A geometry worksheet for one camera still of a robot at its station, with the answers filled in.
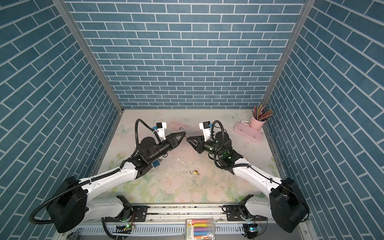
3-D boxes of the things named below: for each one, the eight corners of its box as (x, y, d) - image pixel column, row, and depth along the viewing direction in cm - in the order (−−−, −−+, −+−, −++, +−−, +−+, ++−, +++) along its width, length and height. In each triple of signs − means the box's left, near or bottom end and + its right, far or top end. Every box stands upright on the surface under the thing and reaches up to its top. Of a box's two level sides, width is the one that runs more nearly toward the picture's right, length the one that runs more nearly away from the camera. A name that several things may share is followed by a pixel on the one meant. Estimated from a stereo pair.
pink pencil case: (231, 130, 110) (231, 128, 108) (237, 122, 115) (237, 120, 113) (259, 145, 102) (260, 143, 100) (264, 135, 107) (265, 133, 105)
